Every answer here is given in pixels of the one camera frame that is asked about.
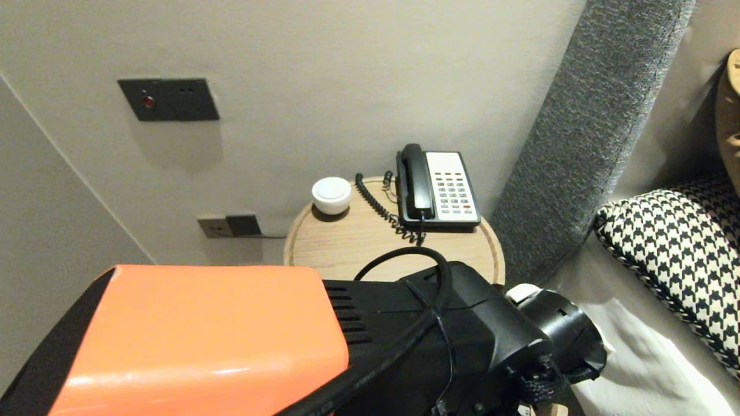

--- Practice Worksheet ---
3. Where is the small white round device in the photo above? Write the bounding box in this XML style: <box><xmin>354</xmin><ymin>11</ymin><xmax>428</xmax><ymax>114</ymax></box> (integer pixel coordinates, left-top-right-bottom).
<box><xmin>312</xmin><ymin>177</ymin><xmax>353</xmax><ymax>216</ymax></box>

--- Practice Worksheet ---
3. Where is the round wooden nightstand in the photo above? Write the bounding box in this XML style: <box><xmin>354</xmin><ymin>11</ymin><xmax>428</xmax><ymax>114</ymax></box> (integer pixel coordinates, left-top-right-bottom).
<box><xmin>283</xmin><ymin>176</ymin><xmax>505</xmax><ymax>287</ymax></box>

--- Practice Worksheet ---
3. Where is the black telephone handset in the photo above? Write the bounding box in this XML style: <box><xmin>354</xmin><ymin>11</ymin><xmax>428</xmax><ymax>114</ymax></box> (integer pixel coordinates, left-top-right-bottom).
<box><xmin>401</xmin><ymin>144</ymin><xmax>435</xmax><ymax>220</ymax></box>

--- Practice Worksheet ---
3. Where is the black and white telephone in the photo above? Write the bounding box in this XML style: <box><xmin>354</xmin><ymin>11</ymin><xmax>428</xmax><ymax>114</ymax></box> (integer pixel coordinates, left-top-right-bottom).
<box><xmin>396</xmin><ymin>151</ymin><xmax>482</xmax><ymax>233</ymax></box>

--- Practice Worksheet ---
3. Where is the grey fabric headboard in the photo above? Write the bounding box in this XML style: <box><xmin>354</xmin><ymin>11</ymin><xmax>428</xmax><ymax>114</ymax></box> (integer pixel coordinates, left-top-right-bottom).
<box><xmin>489</xmin><ymin>0</ymin><xmax>694</xmax><ymax>287</ymax></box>

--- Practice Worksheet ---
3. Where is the black white houndstooth pillow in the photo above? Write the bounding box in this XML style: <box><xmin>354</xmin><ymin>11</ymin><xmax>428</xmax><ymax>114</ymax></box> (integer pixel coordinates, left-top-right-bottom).
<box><xmin>594</xmin><ymin>176</ymin><xmax>740</xmax><ymax>382</ymax></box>

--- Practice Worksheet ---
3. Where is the white bed sheet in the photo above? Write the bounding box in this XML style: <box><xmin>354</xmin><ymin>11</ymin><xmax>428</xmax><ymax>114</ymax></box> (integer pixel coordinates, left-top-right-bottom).
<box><xmin>543</xmin><ymin>231</ymin><xmax>740</xmax><ymax>416</ymax></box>

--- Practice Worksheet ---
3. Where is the light wooden rounded object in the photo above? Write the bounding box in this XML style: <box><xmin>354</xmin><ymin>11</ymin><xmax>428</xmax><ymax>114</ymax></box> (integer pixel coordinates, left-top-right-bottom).
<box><xmin>715</xmin><ymin>49</ymin><xmax>740</xmax><ymax>200</ymax></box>

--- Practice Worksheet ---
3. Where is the black coiled telephone cord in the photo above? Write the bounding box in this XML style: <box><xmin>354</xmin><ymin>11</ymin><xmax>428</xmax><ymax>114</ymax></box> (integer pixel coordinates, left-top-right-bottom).
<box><xmin>355</xmin><ymin>172</ymin><xmax>428</xmax><ymax>248</ymax></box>

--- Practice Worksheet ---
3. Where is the silver wall socket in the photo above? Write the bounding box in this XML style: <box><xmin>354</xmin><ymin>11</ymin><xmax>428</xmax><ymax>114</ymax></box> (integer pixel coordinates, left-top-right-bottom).
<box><xmin>197</xmin><ymin>216</ymin><xmax>234</xmax><ymax>239</ymax></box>

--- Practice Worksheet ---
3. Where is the dark wall switch panel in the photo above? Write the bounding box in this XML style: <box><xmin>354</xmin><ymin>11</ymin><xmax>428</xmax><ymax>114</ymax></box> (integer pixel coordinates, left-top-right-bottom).
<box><xmin>118</xmin><ymin>79</ymin><xmax>220</xmax><ymax>122</ymax></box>

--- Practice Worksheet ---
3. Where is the braided black wrist cable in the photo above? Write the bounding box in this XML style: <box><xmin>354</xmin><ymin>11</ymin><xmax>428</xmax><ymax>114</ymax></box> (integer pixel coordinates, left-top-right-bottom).
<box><xmin>517</xmin><ymin>373</ymin><xmax>570</xmax><ymax>406</ymax></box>

